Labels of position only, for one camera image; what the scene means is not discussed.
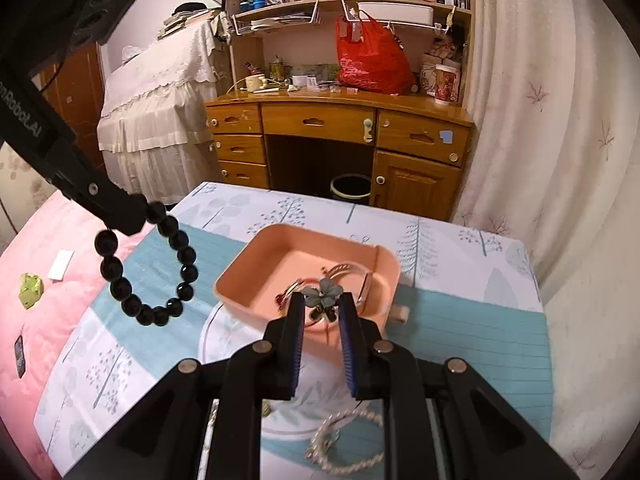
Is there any white lace cover cloth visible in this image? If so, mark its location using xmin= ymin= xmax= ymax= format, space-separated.
xmin=96 ymin=10 xmax=232 ymax=202

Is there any cream leaf printed curtain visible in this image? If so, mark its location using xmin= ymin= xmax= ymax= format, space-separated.
xmin=450 ymin=0 xmax=640 ymax=480

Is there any small dark card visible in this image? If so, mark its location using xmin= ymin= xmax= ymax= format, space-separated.
xmin=13 ymin=335 xmax=27 ymax=379

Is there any white storage box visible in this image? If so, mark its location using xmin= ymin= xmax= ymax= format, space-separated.
xmin=357 ymin=1 xmax=434 ymax=26

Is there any red patterned cup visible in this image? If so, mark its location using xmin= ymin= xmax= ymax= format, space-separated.
xmin=432 ymin=63 xmax=461 ymax=106

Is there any white pearl bracelet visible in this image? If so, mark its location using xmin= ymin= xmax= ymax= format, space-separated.
xmin=305 ymin=407 xmax=385 ymax=474

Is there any silver bangle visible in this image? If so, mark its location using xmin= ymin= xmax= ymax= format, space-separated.
xmin=322 ymin=261 xmax=376 ymax=311

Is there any wooden desk with hutch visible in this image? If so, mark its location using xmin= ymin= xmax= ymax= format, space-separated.
xmin=204 ymin=0 xmax=476 ymax=222

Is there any white paper slip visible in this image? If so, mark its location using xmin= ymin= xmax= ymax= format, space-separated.
xmin=48 ymin=248 xmax=75 ymax=280

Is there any grey flower hair clip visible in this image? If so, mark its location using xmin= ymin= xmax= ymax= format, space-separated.
xmin=302 ymin=277 xmax=344 ymax=325

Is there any tree printed bed sheet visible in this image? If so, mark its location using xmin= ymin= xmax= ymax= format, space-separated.
xmin=34 ymin=181 xmax=554 ymax=480

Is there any pink blanket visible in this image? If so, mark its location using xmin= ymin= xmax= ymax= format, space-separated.
xmin=0 ymin=190 xmax=153 ymax=480

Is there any black trash bin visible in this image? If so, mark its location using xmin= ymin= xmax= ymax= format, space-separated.
xmin=329 ymin=173 xmax=372 ymax=206

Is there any brown wooden wardrobe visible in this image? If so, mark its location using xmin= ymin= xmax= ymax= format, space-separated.
xmin=39 ymin=41 xmax=107 ymax=173

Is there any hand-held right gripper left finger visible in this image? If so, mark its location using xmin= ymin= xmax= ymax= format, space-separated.
xmin=65 ymin=291 xmax=306 ymax=480

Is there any gold and red bracelet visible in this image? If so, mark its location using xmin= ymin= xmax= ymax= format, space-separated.
xmin=274 ymin=280 xmax=304 ymax=309

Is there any green crumpled wrapper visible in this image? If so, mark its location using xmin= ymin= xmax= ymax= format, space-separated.
xmin=18 ymin=273 xmax=45 ymax=309

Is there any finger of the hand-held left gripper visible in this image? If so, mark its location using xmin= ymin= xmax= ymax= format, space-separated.
xmin=45 ymin=140 xmax=149 ymax=237

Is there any red plastic bag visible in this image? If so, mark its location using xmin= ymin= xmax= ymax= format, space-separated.
xmin=334 ymin=10 xmax=417 ymax=96

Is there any black bead bracelet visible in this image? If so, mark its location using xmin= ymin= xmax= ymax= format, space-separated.
xmin=94 ymin=201 xmax=200 ymax=327

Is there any white wire basket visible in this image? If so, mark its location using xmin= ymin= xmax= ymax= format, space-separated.
xmin=230 ymin=0 xmax=322 ymax=36

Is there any pile of books and papers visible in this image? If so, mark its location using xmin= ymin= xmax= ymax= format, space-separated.
xmin=157 ymin=2 xmax=221 ymax=41

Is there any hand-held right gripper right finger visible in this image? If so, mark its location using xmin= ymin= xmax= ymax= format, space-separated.
xmin=337 ymin=293 xmax=581 ymax=480

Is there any pink plastic tray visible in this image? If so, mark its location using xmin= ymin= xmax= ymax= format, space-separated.
xmin=214 ymin=224 xmax=401 ymax=361

